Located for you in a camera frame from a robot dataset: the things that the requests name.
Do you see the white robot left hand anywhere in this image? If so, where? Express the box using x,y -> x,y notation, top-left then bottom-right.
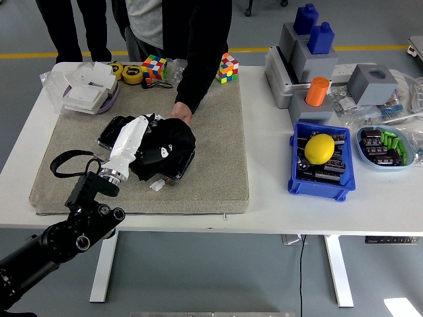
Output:
104,112 -> 173,175

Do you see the person's hand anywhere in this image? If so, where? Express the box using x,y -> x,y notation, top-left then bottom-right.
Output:
170,101 -> 193,126

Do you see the black rag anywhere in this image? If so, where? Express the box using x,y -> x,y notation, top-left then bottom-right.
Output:
129,117 -> 197,182

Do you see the black table control panel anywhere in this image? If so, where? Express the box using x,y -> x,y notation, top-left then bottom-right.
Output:
365,236 -> 420,245

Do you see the clear plastic bag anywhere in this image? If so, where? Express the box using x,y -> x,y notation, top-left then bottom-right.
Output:
39,69 -> 69,115
164,58 -> 185,84
401,127 -> 423,166

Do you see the purple bowl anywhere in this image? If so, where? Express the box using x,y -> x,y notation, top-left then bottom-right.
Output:
62,79 -> 120,116

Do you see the colourful puzzle cube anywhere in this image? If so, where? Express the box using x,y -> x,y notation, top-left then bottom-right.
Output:
141,54 -> 169,84
216,52 -> 240,85

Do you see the grey-brown mat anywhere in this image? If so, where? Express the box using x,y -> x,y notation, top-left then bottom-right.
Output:
28,74 -> 250,215

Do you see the yellow tape measure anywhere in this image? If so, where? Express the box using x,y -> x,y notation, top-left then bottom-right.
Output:
107,61 -> 126,81
122,64 -> 145,85

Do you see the flat white box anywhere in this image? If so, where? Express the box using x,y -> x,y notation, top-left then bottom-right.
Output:
61,84 -> 109,114

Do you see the person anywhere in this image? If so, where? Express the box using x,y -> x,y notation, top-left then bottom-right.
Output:
34,0 -> 112,63
110,0 -> 233,115

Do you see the open white cardboard box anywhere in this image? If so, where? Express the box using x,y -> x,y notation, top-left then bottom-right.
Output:
64,61 -> 117,92

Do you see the light grey plastic case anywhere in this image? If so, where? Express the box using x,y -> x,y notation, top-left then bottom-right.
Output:
264,46 -> 313,110

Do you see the grey block with blue bottle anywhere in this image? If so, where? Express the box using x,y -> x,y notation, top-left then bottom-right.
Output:
278,22 -> 311,63
292,39 -> 340,84

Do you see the white table leg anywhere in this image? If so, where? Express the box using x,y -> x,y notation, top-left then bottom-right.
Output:
323,234 -> 354,308
89,230 -> 119,303

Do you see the grey block with orange cylinder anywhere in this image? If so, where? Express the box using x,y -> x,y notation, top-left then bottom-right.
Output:
289,90 -> 334,125

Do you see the orange cylinder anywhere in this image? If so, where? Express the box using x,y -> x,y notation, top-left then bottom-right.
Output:
305,76 -> 331,108

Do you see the yellow lemon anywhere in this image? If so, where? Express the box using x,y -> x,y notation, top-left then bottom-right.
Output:
304,133 -> 336,165

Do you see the blue bottle-shaped block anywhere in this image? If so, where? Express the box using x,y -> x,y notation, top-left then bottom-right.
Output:
293,3 -> 321,36
307,22 -> 336,55

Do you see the clear bag of small parts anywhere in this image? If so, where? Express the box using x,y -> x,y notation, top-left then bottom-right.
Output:
328,84 -> 361,116

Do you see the blue plastic bin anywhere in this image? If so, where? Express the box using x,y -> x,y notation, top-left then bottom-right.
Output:
288,121 -> 357,202

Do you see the clear bag of metal parts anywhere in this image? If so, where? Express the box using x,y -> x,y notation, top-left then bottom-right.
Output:
345,105 -> 384,130

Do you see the grey block with round hole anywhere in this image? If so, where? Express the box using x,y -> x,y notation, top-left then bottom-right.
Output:
346,64 -> 400,106

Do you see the bag of blue resistors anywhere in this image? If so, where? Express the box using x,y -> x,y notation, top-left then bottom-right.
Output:
379,95 -> 408,122

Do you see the white thin rod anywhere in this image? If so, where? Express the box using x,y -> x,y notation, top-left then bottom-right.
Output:
383,112 -> 423,125

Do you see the light blue tray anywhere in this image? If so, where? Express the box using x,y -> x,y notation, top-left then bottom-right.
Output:
356,124 -> 416,172

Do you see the white cart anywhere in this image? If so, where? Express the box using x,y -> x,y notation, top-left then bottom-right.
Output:
406,35 -> 423,63

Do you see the black wrist strap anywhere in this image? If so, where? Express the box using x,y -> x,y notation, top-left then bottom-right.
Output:
141,80 -> 174,90

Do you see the white wire connector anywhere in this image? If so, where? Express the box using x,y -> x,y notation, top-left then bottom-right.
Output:
149,179 -> 171,192

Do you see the silver under-table bracket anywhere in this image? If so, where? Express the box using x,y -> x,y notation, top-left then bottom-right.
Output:
281,234 -> 309,246

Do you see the black hanging cable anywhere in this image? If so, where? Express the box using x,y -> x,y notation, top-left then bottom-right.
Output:
298,234 -> 307,317

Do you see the white coiled cable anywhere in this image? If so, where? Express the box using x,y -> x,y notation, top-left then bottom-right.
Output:
389,69 -> 423,115

